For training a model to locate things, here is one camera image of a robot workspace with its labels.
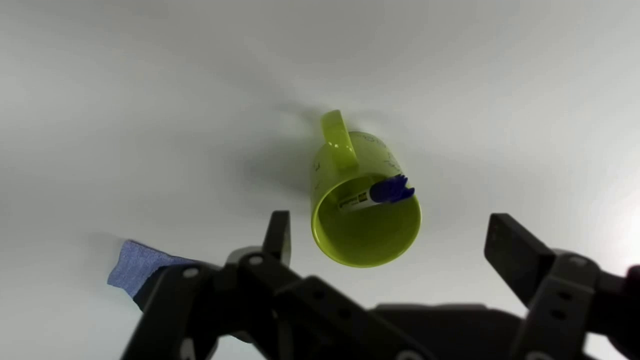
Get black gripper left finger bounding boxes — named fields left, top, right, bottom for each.
left=118, top=208, right=436, bottom=360

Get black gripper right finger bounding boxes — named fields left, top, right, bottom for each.
left=482, top=213, right=640, bottom=360

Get white marker pen blue cap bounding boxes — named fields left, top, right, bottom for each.
left=333, top=173, right=415, bottom=213

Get lime green printed mug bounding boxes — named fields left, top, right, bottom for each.
left=307, top=109, right=423, bottom=271

